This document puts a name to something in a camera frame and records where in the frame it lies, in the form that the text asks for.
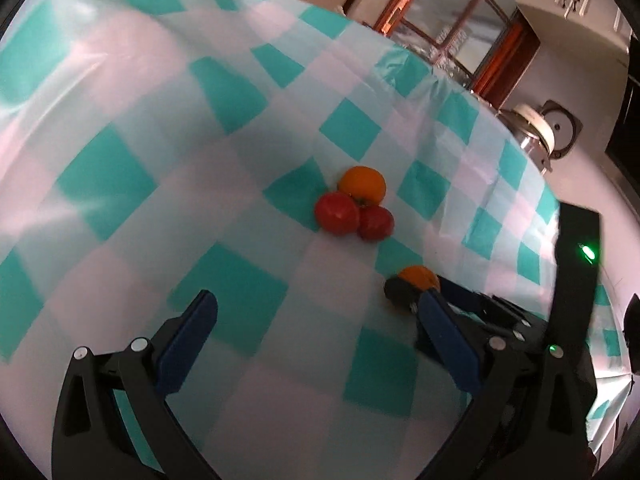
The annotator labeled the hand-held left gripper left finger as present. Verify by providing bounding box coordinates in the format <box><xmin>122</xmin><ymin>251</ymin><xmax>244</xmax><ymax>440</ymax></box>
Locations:
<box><xmin>51</xmin><ymin>289</ymin><xmax>221</xmax><ymax>480</ymax></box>

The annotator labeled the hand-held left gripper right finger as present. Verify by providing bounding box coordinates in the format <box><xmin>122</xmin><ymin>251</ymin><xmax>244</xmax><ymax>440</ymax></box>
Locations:
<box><xmin>419</xmin><ymin>290</ymin><xmax>596</xmax><ymax>480</ymax></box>

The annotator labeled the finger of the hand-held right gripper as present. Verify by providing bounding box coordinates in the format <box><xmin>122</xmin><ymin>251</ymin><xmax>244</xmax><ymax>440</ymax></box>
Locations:
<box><xmin>384</xmin><ymin>276</ymin><xmax>426</xmax><ymax>316</ymax></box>
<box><xmin>437</xmin><ymin>276</ymin><xmax>493</xmax><ymax>318</ymax></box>

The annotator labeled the orange mandarin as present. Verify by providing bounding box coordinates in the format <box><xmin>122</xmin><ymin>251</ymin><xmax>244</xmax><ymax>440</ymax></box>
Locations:
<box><xmin>398</xmin><ymin>265</ymin><xmax>441</xmax><ymax>293</ymax></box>

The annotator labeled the red tomato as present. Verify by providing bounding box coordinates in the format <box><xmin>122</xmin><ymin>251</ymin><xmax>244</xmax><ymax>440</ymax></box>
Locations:
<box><xmin>358</xmin><ymin>205</ymin><xmax>395</xmax><ymax>242</ymax></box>
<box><xmin>314</xmin><ymin>192</ymin><xmax>361</xmax><ymax>235</ymax></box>

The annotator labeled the orange tomato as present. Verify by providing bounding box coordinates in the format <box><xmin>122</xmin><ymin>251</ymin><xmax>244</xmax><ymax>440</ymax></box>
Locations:
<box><xmin>338</xmin><ymin>165</ymin><xmax>387</xmax><ymax>206</ymax></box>

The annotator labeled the white steel rice cooker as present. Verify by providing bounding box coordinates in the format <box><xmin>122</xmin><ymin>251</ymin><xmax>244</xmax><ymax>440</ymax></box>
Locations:
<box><xmin>497</xmin><ymin>100</ymin><xmax>583</xmax><ymax>173</ymax></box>

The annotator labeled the teal white checked tablecloth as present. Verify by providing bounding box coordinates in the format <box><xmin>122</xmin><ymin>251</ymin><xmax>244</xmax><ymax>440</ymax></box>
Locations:
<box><xmin>0</xmin><ymin>0</ymin><xmax>633</xmax><ymax>471</ymax></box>

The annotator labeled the wooden glass cabinet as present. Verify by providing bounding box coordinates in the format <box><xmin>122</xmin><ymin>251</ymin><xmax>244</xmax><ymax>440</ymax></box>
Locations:
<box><xmin>210</xmin><ymin>0</ymin><xmax>543</xmax><ymax>111</ymax></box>

